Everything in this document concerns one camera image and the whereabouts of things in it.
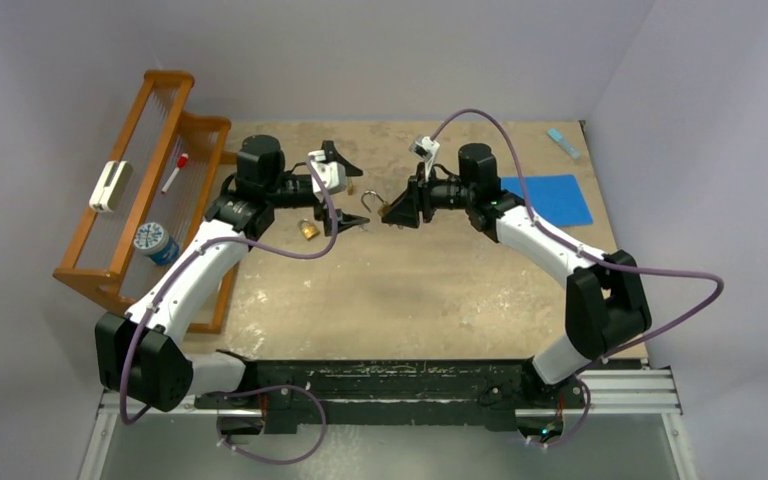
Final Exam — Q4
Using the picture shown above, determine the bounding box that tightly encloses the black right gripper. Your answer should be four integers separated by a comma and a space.
382, 164, 475, 230

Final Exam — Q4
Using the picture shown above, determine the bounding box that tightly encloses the brass padlock with key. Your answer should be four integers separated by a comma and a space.
360, 190, 392, 218
297, 219, 321, 241

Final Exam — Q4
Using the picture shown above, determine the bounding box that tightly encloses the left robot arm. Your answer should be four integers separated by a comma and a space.
95, 134, 366, 424

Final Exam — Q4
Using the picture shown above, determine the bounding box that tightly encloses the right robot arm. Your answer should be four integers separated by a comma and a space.
380, 137, 652, 407

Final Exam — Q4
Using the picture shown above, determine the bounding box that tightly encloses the blue folder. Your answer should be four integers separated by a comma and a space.
525, 174, 593, 227

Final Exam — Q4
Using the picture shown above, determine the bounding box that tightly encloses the red capped marker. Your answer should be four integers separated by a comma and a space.
160, 153, 190, 195

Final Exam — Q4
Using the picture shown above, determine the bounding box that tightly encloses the light blue marker pen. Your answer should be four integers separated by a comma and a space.
547, 128, 581, 160

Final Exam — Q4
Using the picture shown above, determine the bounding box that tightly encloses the orange wooden rack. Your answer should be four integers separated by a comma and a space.
53, 70, 236, 314

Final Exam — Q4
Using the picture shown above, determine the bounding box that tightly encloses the blue white tape roll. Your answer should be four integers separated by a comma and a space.
132, 222, 180, 266

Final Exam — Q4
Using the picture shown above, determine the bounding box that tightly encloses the white stapler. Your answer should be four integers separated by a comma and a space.
88, 160, 133, 213

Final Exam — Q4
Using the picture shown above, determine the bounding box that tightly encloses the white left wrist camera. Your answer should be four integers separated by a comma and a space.
308, 150, 349, 200

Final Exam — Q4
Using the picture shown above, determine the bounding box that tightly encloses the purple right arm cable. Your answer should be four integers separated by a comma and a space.
430, 108, 726, 452

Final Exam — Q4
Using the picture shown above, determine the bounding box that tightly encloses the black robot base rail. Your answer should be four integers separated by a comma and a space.
95, 351, 683, 439

